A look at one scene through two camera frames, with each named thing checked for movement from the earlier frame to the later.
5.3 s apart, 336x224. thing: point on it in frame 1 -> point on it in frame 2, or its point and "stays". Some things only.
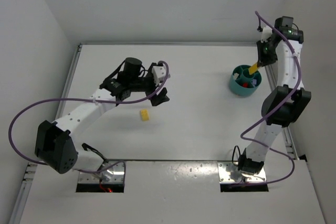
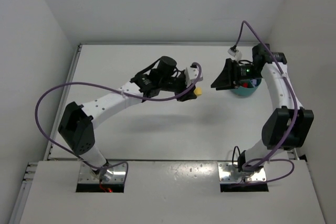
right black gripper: [263, 61] -> [234, 73]
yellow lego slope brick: [145, 115] -> [198, 91]
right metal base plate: [229, 172] stays
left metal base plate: [114, 174] stays
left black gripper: [153, 90] -> [182, 89]
